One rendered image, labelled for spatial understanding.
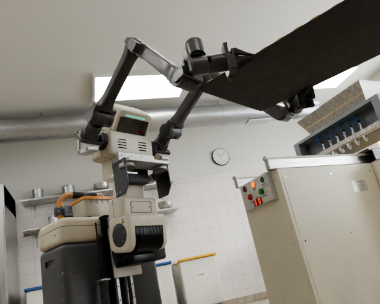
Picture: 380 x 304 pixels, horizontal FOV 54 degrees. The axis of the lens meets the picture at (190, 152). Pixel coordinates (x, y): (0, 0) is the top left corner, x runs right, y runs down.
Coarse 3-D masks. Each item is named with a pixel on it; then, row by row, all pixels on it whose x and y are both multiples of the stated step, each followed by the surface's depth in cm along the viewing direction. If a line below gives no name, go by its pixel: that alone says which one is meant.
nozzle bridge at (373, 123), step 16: (352, 112) 224; (368, 112) 223; (320, 128) 245; (336, 128) 244; (368, 128) 218; (304, 144) 264; (320, 144) 256; (336, 144) 238; (352, 144) 238; (368, 144) 246
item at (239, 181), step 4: (248, 176) 210; (252, 176) 211; (256, 176) 212; (236, 180) 206; (240, 180) 206; (244, 180) 208; (248, 180) 209; (236, 184) 206; (240, 184) 205; (244, 184) 207; (236, 188) 206; (240, 188) 207
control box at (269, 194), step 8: (264, 176) 184; (248, 184) 196; (256, 184) 190; (264, 184) 184; (272, 184) 182; (248, 192) 196; (256, 192) 190; (264, 192) 185; (272, 192) 180; (248, 200) 197; (256, 200) 190; (264, 200) 185; (272, 200) 182; (248, 208) 197; (256, 208) 195
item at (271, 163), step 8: (264, 160) 184; (272, 160) 183; (280, 160) 185; (288, 160) 188; (296, 160) 190; (304, 160) 192; (312, 160) 195; (320, 160) 197; (328, 160) 200; (336, 160) 203; (344, 160) 206; (352, 160) 208; (360, 160) 211; (368, 160) 214; (272, 168) 181
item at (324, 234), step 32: (288, 192) 178; (320, 192) 187; (352, 192) 197; (256, 224) 196; (288, 224) 174; (320, 224) 178; (352, 224) 187; (288, 256) 175; (320, 256) 171; (352, 256) 179; (288, 288) 175; (320, 288) 164; (352, 288) 172
